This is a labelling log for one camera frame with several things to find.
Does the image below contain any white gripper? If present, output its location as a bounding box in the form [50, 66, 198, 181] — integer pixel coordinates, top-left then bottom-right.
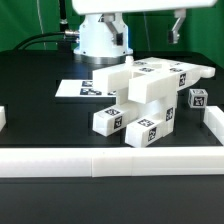
[71, 0, 218, 46]

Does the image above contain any white chair back frame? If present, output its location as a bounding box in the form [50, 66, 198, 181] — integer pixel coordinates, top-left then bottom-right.
[92, 56, 215, 104]

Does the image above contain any black cable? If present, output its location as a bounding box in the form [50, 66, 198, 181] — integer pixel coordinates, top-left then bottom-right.
[13, 29, 81, 52]

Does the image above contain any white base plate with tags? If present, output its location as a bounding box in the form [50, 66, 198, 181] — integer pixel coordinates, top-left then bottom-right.
[55, 79, 116, 97]

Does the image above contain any white U-shaped obstacle fence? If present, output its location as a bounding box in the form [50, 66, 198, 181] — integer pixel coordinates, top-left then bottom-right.
[0, 105, 224, 178]

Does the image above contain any white chair seat part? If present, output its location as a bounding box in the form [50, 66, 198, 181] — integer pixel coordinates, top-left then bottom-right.
[116, 56, 177, 119]

